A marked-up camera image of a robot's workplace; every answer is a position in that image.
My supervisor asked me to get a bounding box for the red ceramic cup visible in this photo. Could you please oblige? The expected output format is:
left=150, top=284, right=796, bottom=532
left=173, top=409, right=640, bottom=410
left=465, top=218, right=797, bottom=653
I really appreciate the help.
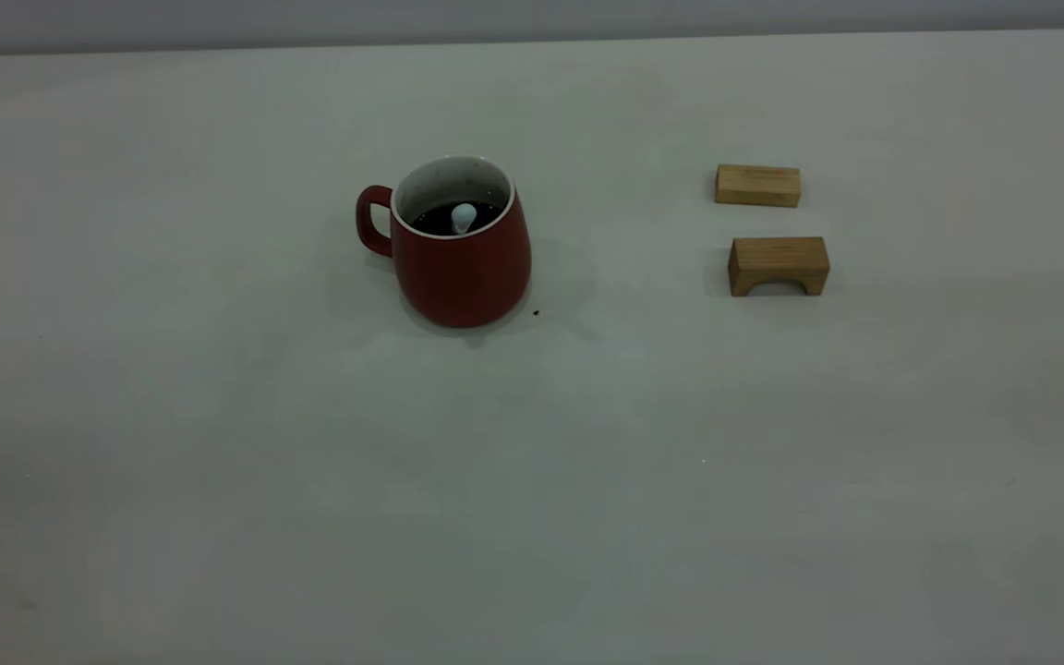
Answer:
left=355, top=154, right=533, bottom=330

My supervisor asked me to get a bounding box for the arched wooden block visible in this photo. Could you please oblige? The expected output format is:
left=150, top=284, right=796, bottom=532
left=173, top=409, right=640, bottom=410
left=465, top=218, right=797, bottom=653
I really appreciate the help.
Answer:
left=728, top=236, right=831, bottom=298

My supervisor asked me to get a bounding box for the rectangular wooden block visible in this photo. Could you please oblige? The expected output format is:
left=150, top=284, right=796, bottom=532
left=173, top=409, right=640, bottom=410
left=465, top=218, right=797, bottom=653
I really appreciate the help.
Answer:
left=715, top=163, right=803, bottom=209

